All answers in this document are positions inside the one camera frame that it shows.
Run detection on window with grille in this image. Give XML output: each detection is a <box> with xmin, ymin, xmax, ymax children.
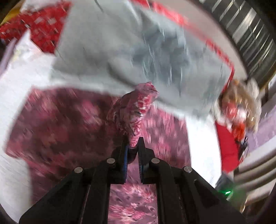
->
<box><xmin>200</xmin><ymin>1</ymin><xmax>275</xmax><ymax>88</ymax></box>

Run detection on plastic bag with toys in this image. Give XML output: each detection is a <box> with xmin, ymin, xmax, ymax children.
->
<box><xmin>211</xmin><ymin>79</ymin><xmax>262</xmax><ymax>142</ymax></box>

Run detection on red patterned blanket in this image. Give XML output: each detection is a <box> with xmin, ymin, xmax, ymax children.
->
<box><xmin>1</xmin><ymin>1</ymin><xmax>72</xmax><ymax>53</ymax></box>

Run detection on white quilted bed cover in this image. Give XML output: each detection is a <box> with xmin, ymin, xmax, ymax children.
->
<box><xmin>0</xmin><ymin>29</ymin><xmax>59</xmax><ymax>222</ymax></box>

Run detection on purple bench cushion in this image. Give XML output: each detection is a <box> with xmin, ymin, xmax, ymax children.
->
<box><xmin>247</xmin><ymin>94</ymin><xmax>275</xmax><ymax>152</ymax></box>

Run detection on grey floral cloth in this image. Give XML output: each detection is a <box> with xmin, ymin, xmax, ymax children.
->
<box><xmin>51</xmin><ymin>1</ymin><xmax>232</xmax><ymax>117</ymax></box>

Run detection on pink floral garment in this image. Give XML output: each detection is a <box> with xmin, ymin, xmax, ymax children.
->
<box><xmin>4</xmin><ymin>88</ymin><xmax>190</xmax><ymax>223</ymax></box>

